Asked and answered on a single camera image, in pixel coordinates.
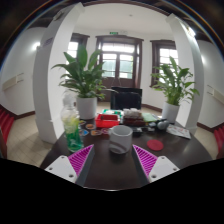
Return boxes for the white ceramic mug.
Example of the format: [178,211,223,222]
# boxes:
[108,124,134,155]

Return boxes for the brown box of small items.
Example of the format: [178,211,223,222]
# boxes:
[122,107,146,128]

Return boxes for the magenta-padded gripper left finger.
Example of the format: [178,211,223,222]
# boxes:
[44,143,96,187]

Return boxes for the black flat device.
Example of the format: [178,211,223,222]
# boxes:
[131,126,144,137]

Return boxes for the light green flat pad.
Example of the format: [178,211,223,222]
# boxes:
[141,112,158,123]

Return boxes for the black chair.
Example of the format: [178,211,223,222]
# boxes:
[110,86,143,111]

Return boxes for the red plastic box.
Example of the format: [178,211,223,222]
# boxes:
[94,113,120,129]

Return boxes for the red staircase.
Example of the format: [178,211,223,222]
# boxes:
[0,106,15,144]
[213,124,224,159]

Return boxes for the white printed paper sheet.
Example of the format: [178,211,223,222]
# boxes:
[165,124,192,140]

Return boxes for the green flat box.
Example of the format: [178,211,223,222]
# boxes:
[101,108,124,117]

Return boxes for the white wall panel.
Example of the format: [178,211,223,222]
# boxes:
[2,72,25,92]
[205,84,224,105]

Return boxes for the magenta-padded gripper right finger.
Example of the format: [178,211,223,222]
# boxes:
[132,144,181,187]

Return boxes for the flat round red coaster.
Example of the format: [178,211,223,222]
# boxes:
[146,139,165,152]

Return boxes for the dark wooden double door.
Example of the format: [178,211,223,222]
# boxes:
[95,34,144,91]

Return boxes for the green plant in white pot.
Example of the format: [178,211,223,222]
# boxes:
[51,44,118,120]
[150,55,200,124]

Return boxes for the clear green-label drink bottle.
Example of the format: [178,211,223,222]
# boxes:
[60,94,85,153]

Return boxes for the dark-framed window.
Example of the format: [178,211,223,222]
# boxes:
[149,39,179,88]
[66,32,90,66]

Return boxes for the grey round device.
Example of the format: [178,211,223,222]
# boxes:
[155,118,170,131]

